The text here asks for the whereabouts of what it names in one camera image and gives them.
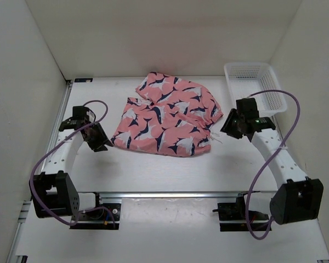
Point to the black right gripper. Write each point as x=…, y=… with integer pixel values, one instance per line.
x=227, y=128

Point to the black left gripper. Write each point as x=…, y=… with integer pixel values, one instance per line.
x=98, y=146

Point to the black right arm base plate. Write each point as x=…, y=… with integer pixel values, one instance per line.
x=232, y=217

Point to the aluminium front frame rail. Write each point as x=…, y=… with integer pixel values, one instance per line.
x=170, y=195

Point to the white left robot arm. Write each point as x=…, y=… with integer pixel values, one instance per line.
x=56, y=177

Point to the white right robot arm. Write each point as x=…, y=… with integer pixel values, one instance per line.
x=298, y=197

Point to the white perforated plastic basket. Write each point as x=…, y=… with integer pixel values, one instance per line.
x=246, y=78

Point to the aluminium left frame rail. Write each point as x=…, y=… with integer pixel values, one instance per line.
x=12, y=255

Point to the pink shark print shorts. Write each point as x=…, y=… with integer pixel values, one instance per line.
x=172, y=117

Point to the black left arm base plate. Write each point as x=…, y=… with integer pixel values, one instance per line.
x=101, y=219

